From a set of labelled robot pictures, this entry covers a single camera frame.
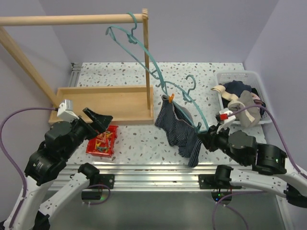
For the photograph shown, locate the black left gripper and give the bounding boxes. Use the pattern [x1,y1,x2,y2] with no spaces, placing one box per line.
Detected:
[62,107,113,159]

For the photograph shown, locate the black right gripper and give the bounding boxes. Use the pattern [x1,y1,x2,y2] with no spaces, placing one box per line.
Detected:
[196,121,245,165]

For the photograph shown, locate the navy striped underwear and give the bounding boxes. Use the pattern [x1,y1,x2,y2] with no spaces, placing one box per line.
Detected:
[154,95,201,168]

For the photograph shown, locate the beige grey underwear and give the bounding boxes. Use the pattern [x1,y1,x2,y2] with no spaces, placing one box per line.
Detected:
[227,91,261,128]

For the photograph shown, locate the orange clothespin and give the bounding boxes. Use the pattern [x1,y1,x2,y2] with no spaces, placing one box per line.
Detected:
[168,93,175,103]

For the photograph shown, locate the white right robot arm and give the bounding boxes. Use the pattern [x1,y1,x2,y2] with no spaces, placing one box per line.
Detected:
[197,126,307,208]

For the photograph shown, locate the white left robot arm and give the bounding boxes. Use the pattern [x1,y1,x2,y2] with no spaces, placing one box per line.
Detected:
[0,108,113,230]

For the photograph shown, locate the red clothespin bin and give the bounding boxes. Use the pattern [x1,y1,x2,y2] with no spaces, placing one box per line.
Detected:
[86,126,118,158]

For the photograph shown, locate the clothespins in red bin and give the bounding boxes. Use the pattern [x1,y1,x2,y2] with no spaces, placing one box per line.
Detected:
[95,131,113,153]

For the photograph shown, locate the wooden clothes rack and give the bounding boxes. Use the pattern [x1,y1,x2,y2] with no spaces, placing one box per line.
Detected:
[0,9,154,125]

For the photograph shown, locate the pile of clothes in basket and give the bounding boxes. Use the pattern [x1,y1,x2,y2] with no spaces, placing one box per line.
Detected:
[211,80,265,116]

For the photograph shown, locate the white laundry basket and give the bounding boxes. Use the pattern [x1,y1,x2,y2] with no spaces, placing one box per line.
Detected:
[215,70,272,125]

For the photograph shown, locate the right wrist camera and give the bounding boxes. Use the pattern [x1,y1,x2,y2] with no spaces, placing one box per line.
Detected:
[215,108,236,134]

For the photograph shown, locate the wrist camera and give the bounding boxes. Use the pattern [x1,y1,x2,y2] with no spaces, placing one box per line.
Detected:
[215,108,236,134]
[57,99,79,122]

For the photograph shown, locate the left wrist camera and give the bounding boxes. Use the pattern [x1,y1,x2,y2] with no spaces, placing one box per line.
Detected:
[57,99,79,122]

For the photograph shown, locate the aluminium table rail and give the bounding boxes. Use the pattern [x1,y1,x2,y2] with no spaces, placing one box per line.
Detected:
[47,162,283,192]

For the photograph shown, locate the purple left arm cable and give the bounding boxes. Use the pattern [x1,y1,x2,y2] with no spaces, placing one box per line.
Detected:
[0,106,59,228]

